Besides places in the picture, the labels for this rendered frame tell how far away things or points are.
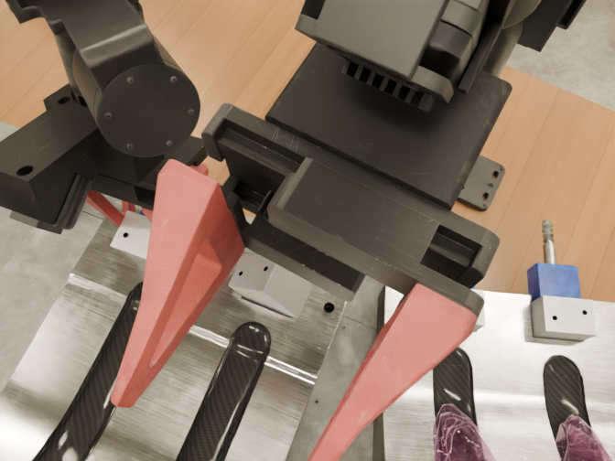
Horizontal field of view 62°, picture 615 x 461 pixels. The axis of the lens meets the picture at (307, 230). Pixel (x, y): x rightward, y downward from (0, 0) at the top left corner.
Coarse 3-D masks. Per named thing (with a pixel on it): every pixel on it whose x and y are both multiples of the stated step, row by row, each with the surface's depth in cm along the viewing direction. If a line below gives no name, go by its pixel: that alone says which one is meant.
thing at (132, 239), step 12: (132, 216) 46; (144, 216) 46; (120, 228) 45; (132, 228) 45; (144, 228) 45; (120, 240) 45; (132, 240) 45; (144, 240) 45; (132, 252) 45; (144, 252) 44
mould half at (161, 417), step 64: (128, 256) 50; (64, 320) 48; (256, 320) 48; (320, 320) 48; (64, 384) 46; (192, 384) 46; (256, 384) 46; (0, 448) 43; (128, 448) 44; (256, 448) 44
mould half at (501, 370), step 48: (384, 288) 53; (480, 336) 51; (528, 336) 52; (432, 384) 50; (480, 384) 50; (528, 384) 50; (384, 432) 46; (432, 432) 47; (480, 432) 47; (528, 432) 47
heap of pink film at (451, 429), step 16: (448, 416) 47; (464, 416) 48; (576, 416) 48; (448, 432) 45; (464, 432) 45; (560, 432) 47; (576, 432) 46; (592, 432) 47; (448, 448) 44; (464, 448) 44; (480, 448) 44; (560, 448) 46; (576, 448) 45; (592, 448) 45
